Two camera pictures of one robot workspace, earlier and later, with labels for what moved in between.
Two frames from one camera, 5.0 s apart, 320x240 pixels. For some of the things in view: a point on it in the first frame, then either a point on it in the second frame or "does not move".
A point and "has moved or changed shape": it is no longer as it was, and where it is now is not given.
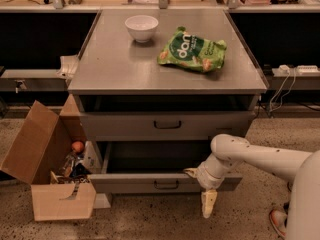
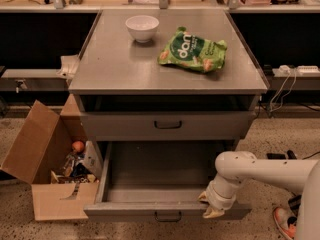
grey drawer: x=153 y=167 has moved or changed shape
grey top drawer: x=151 y=126 does not move
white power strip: x=308 y=70 does not move
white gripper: x=204 y=177 -> x=219 y=200
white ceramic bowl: x=141 y=27 does not move
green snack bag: x=190 y=51 does not move
